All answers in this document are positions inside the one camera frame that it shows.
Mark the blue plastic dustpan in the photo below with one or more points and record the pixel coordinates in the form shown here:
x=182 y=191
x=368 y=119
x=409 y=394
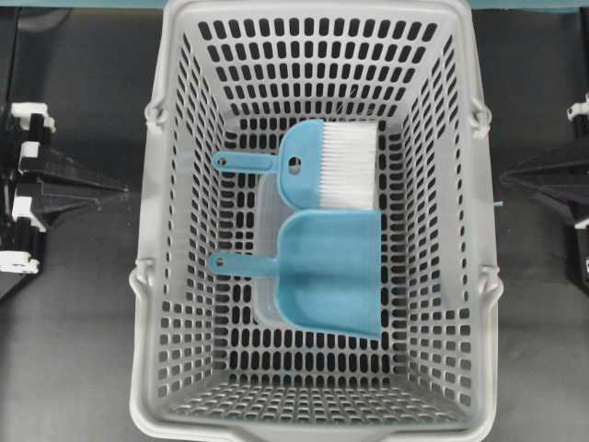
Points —
x=326 y=271

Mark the clear plastic container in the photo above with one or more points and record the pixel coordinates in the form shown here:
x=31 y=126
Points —
x=269 y=213

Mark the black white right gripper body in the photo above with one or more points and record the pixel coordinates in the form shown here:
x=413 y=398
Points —
x=577 y=114

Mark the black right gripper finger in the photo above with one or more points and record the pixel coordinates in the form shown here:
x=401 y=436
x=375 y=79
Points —
x=564 y=159
x=568 y=195

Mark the grey plastic shopping basket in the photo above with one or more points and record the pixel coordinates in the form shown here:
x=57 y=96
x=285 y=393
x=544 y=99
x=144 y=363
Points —
x=236 y=75

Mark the blue brush white bristles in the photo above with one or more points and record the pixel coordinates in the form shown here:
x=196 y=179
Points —
x=320 y=165

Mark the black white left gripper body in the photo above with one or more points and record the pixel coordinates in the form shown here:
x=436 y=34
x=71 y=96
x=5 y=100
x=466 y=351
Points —
x=25 y=128

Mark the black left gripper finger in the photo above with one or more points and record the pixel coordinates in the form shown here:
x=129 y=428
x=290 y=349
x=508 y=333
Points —
x=53 y=203
x=52 y=163

